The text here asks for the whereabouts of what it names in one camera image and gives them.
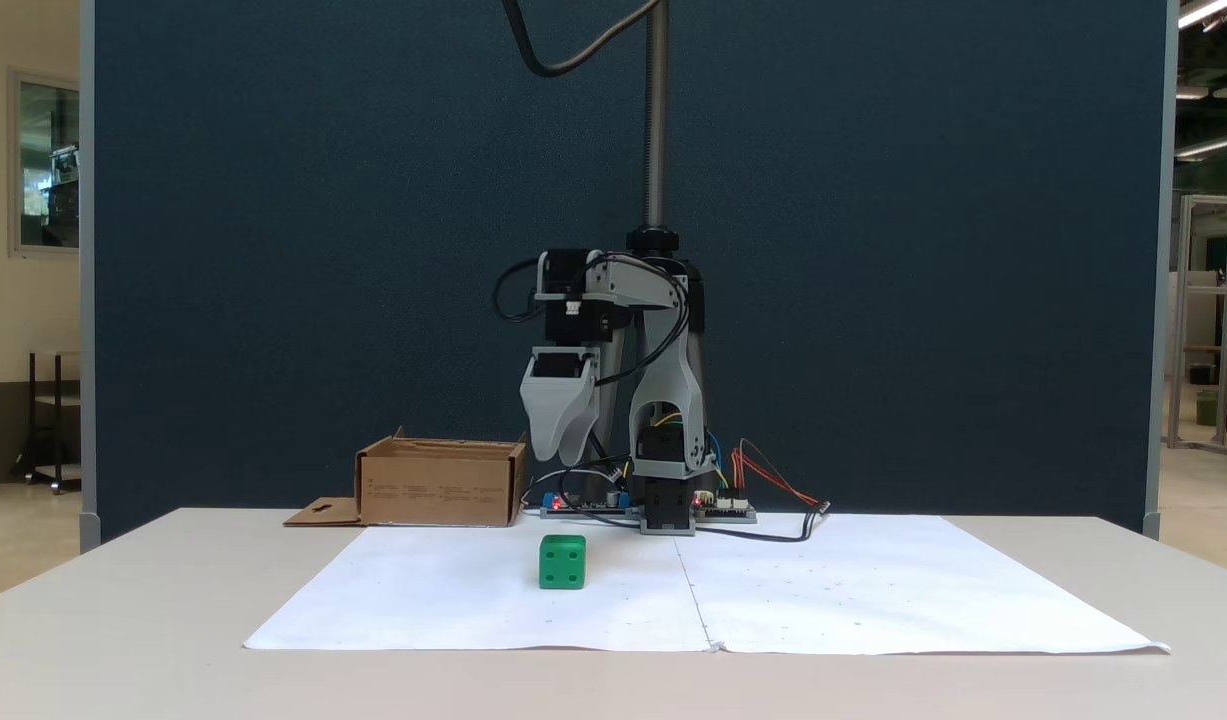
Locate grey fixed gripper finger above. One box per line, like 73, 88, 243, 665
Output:
562, 380, 601, 468

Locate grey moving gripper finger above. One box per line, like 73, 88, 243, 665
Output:
520, 377, 587, 464

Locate green die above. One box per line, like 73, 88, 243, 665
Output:
538, 534, 587, 590

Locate blue circuit board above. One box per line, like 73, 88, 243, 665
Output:
540, 490, 634, 518

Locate brown cardboard box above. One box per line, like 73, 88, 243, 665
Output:
283, 428, 530, 529

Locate white paper sheet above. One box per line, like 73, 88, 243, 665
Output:
673, 515, 1171, 657
243, 525, 716, 653

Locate dark blue partition panel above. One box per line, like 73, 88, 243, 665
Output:
80, 0, 1178, 546

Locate black shelf cart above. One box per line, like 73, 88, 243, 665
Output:
15, 349, 82, 495

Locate black gripper servo cable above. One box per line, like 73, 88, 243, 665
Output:
492, 257, 550, 325

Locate black elbow servo cable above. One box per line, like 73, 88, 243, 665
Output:
593, 255, 692, 388

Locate red orange jumper wires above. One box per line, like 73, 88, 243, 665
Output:
729, 438, 825, 507

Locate black cable with white connector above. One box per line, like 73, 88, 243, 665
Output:
695, 500, 832, 544

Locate metal camera stand pole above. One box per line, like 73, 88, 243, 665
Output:
627, 0, 682, 256

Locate black camera cable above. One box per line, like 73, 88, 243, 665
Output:
502, 0, 666, 79

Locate framed wall window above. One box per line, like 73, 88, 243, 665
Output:
8, 67, 81, 260

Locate aluminium frame rack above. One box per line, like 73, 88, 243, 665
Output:
1167, 194, 1227, 453

